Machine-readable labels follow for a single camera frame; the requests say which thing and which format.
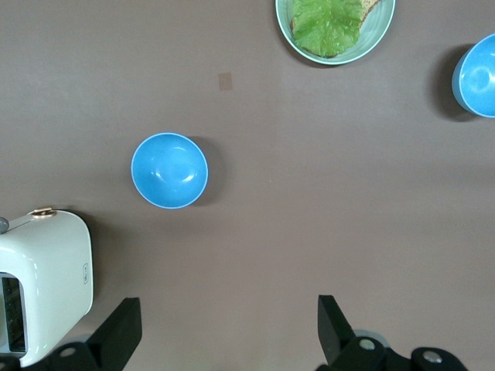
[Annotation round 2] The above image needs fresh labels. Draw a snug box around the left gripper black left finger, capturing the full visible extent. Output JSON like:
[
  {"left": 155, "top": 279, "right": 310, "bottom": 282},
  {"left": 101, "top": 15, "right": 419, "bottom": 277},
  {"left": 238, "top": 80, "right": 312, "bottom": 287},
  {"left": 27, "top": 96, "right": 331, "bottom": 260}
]
[{"left": 42, "top": 297, "right": 142, "bottom": 371}]

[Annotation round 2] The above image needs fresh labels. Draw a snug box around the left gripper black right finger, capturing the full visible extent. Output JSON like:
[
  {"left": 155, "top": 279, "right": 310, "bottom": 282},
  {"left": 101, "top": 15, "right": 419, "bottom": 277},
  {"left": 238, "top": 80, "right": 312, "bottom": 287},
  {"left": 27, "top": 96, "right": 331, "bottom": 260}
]
[{"left": 315, "top": 294, "right": 411, "bottom": 371}]

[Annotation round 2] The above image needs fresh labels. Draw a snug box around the brown bread slice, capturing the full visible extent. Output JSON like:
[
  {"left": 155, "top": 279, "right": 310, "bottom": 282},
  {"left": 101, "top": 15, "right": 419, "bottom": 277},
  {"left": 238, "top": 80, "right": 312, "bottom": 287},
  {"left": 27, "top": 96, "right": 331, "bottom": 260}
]
[{"left": 289, "top": 0, "right": 383, "bottom": 59}]

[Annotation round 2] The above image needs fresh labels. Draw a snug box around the green lettuce leaf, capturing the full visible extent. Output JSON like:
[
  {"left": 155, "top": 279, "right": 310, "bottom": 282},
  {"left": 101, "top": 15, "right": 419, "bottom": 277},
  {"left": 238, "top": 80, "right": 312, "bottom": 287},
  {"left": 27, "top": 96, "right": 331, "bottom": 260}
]
[{"left": 291, "top": 0, "right": 364, "bottom": 58}]

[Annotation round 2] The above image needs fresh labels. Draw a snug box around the pale green plate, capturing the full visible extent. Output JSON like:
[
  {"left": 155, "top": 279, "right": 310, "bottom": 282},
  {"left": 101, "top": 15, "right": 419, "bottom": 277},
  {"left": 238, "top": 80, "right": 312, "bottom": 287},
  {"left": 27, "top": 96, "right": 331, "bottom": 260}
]
[{"left": 275, "top": 0, "right": 397, "bottom": 66}]

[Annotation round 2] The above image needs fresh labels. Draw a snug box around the cream white toaster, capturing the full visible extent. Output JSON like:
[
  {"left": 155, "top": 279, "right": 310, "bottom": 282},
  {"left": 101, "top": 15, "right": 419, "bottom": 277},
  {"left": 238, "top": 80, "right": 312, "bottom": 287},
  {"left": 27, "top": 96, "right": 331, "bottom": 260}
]
[{"left": 0, "top": 206, "right": 95, "bottom": 368}]

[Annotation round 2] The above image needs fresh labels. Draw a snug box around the blue bowl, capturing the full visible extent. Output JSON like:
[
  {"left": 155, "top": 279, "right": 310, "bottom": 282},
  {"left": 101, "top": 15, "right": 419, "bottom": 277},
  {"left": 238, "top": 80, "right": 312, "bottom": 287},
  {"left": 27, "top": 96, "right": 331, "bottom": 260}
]
[
  {"left": 451, "top": 32, "right": 495, "bottom": 118},
  {"left": 130, "top": 132, "right": 210, "bottom": 210}
]

